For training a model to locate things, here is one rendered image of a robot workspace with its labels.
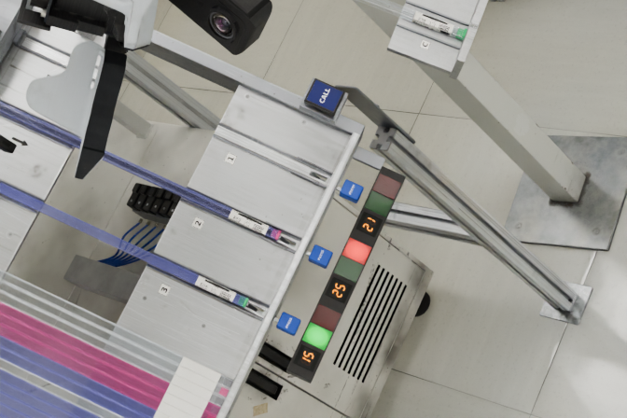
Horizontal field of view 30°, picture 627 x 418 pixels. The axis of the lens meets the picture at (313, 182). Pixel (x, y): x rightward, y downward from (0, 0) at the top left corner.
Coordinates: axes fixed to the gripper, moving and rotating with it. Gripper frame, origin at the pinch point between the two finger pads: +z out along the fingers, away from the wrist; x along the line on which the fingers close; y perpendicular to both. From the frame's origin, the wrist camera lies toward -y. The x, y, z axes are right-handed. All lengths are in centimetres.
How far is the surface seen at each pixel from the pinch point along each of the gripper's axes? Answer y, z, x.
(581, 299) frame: -106, -64, -110
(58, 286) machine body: -12, -61, -144
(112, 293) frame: -20, -52, -124
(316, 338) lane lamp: -44, -32, -86
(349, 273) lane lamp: -48, -41, -82
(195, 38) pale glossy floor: -44, -185, -210
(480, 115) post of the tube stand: -76, -87, -93
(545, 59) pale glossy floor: -105, -126, -115
